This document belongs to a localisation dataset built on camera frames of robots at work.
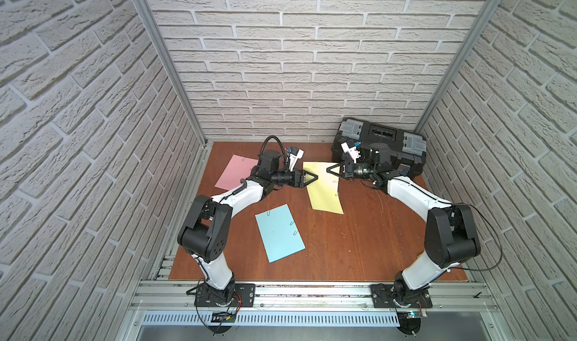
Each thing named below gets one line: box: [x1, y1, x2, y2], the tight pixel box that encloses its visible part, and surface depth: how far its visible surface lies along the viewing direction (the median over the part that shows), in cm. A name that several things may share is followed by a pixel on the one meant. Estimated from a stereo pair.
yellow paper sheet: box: [302, 161, 345, 215], surface depth 82 cm
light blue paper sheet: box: [254, 203, 306, 264], surface depth 90 cm
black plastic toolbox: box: [331, 117, 428, 178], surface depth 99 cm
